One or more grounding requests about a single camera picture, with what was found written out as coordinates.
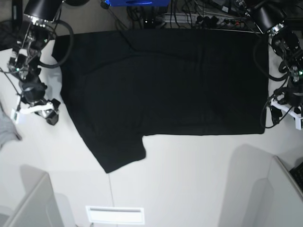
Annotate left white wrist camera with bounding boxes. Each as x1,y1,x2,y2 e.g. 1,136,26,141
293,114,303,130

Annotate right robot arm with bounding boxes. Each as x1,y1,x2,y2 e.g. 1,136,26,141
8,0,74,125

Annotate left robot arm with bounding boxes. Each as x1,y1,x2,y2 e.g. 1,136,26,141
244,0,303,130

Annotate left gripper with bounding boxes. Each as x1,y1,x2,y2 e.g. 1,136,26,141
270,87,303,125

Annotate black T-shirt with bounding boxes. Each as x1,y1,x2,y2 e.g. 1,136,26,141
61,29,268,173

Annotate black panel at left top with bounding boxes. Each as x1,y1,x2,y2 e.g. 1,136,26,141
11,0,23,30

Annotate black keyboard at right edge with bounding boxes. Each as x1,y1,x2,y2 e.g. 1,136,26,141
290,163,303,189

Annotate blue box at top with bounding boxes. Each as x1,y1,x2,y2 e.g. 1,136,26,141
104,0,170,7

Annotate grey cloth at left edge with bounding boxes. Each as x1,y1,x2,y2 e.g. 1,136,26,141
0,103,22,150

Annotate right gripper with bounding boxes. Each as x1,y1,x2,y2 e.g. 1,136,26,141
20,82,61,125

